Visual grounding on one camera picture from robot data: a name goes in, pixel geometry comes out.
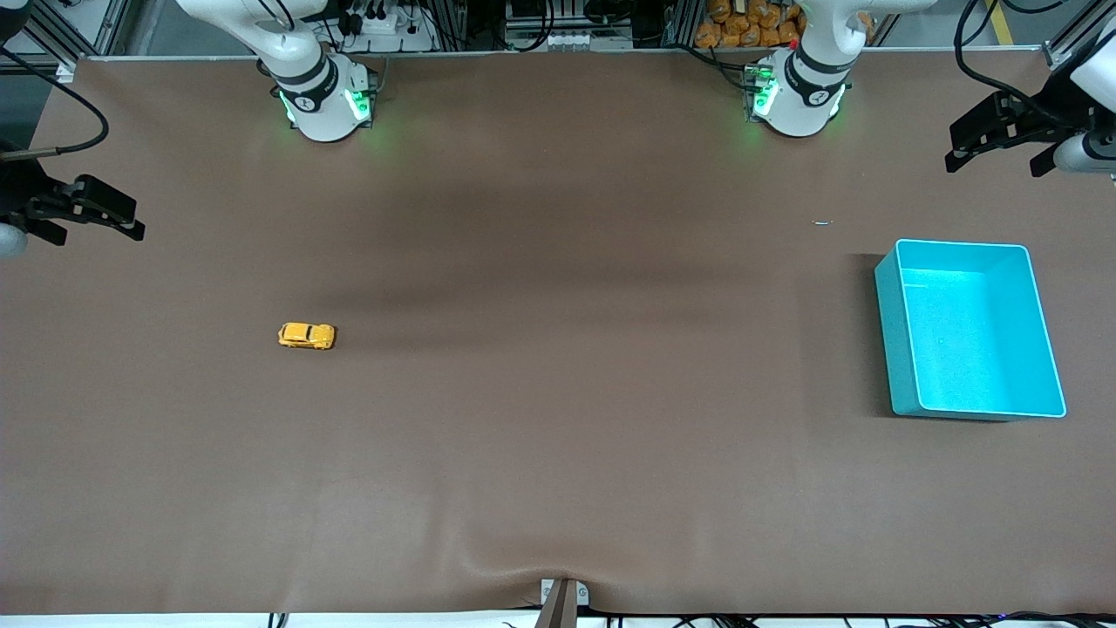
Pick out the aluminium frame post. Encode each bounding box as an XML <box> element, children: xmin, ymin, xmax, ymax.
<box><xmin>17</xmin><ymin>0</ymin><xmax>132</xmax><ymax>84</ymax></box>
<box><xmin>1042</xmin><ymin>17</ymin><xmax>1104</xmax><ymax>71</ymax></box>

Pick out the brown table mat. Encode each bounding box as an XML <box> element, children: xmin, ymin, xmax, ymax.
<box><xmin>0</xmin><ymin>50</ymin><xmax>1116</xmax><ymax>616</ymax></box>

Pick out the white power strip with plugs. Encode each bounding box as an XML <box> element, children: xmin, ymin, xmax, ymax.
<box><xmin>344</xmin><ymin>0</ymin><xmax>437</xmax><ymax>53</ymax></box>

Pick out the grey metal table clamp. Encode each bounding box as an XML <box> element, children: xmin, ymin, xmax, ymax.
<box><xmin>536</xmin><ymin>577</ymin><xmax>591</xmax><ymax>628</ymax></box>

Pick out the teal plastic storage bin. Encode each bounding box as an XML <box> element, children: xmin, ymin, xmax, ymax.
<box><xmin>874</xmin><ymin>238</ymin><xmax>1068</xmax><ymax>422</ymax></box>

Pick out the yellow beetle toy car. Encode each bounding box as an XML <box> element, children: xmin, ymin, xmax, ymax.
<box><xmin>278</xmin><ymin>322</ymin><xmax>337</xmax><ymax>351</ymax></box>

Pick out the small white connector block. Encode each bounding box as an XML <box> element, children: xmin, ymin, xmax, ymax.
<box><xmin>542</xmin><ymin>31</ymin><xmax>635</xmax><ymax>51</ymax></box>

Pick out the orange packets pile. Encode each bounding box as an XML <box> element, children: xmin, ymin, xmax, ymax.
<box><xmin>695</xmin><ymin>0</ymin><xmax>874</xmax><ymax>50</ymax></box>

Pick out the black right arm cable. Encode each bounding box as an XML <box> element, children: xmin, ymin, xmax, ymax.
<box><xmin>0</xmin><ymin>45</ymin><xmax>111</xmax><ymax>159</ymax></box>

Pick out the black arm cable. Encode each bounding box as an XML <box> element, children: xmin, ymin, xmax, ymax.
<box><xmin>0</xmin><ymin>45</ymin><xmax>111</xmax><ymax>159</ymax></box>
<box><xmin>954</xmin><ymin>0</ymin><xmax>1075</xmax><ymax>119</ymax></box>

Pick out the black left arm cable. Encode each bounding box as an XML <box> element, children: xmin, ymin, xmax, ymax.
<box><xmin>954</xmin><ymin>0</ymin><xmax>1075</xmax><ymax>119</ymax></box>

